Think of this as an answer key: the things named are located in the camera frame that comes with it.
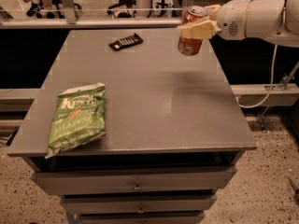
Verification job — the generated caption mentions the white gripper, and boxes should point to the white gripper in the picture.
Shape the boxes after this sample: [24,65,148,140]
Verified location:
[178,0,251,40]

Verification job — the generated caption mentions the metal railing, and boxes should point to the metal railing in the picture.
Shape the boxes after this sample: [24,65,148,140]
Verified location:
[0,0,299,30]

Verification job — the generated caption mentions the white cable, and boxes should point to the white cable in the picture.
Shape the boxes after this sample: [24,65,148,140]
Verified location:
[237,44,278,109]

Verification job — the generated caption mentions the top grey drawer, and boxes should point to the top grey drawer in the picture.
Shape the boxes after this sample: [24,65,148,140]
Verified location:
[32,166,236,195]

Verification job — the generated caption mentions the middle grey drawer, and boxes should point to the middle grey drawer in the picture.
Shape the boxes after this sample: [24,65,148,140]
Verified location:
[61,193,217,215]

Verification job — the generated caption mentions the red coke can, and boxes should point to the red coke can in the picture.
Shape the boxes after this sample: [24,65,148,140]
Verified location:
[178,6,207,56]

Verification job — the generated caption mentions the black office chair base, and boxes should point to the black office chair base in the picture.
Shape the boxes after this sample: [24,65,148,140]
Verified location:
[107,0,136,18]

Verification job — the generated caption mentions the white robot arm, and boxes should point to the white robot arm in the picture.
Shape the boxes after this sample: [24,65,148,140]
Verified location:
[178,0,299,48]

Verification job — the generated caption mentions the grey drawer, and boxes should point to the grey drawer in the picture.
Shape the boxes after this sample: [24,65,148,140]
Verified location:
[32,166,236,195]
[78,212,205,224]
[61,193,217,215]

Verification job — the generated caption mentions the bottom grey drawer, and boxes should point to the bottom grey drawer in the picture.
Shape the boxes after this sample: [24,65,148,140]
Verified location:
[78,212,205,224]

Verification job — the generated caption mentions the black snack bar wrapper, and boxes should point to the black snack bar wrapper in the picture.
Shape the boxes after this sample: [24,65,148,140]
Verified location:
[109,34,143,51]

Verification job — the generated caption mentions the green jalapeno chip bag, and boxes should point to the green jalapeno chip bag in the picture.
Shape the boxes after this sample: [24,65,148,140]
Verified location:
[46,83,106,159]

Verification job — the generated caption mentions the grey drawer cabinet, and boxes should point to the grey drawer cabinet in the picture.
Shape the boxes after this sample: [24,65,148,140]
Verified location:
[7,27,258,224]

